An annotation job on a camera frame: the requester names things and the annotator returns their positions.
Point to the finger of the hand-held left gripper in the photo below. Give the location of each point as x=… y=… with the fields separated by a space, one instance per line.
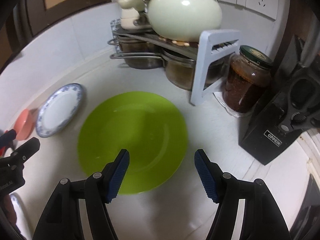
x=26 y=150
x=7 y=138

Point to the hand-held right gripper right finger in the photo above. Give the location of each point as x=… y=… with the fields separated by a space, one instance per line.
x=205 y=176

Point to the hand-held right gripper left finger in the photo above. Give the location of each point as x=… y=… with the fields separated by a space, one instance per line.
x=117 y=176

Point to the salmon orange plate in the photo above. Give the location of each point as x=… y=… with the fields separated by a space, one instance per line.
x=25 y=125

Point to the green plate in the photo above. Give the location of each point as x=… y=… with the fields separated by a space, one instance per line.
x=140 y=130

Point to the blue white patterned plate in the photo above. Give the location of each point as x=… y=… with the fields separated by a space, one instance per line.
x=60 y=107
x=19 y=210

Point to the white paper napkin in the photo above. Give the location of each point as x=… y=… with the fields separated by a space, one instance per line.
x=225 y=105

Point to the black knife block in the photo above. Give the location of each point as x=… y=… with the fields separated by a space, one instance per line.
x=262 y=120

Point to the white kitchen rack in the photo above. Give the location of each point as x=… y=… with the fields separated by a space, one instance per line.
x=200 y=80

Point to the glass jar of chili sauce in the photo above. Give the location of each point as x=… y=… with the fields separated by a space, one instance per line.
x=245 y=85

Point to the large steel pot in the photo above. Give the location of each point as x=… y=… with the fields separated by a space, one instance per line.
x=180 y=72

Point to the shallow steel pan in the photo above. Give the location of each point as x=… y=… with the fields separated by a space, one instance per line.
x=135 y=45

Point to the wooden bead trivet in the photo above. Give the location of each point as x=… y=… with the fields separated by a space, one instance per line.
x=180 y=42

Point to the brown wooden door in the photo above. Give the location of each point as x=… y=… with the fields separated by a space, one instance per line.
x=75 y=5

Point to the small cream ceramic pot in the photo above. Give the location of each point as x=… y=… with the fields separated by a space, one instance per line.
x=130 y=20

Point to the large white ceramic pot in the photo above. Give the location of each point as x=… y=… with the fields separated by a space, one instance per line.
x=182 y=12

